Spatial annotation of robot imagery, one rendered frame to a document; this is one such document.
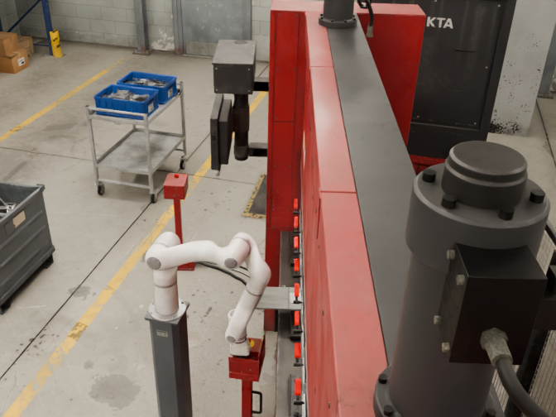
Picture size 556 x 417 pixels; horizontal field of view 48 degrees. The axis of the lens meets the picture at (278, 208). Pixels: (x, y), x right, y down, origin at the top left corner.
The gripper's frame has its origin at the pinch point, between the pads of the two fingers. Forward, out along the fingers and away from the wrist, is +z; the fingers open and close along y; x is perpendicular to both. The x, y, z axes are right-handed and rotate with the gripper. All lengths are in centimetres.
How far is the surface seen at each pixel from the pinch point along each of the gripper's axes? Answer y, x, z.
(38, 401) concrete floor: 141, -16, 63
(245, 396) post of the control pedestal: 1.0, -2.4, 29.2
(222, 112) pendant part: 33, -132, -85
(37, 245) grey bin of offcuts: 198, -142, 30
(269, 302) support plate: -13.0, -19.4, -24.0
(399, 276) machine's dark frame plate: -75, 124, -149
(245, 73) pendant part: 13, -120, -115
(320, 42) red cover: -40, -51, -152
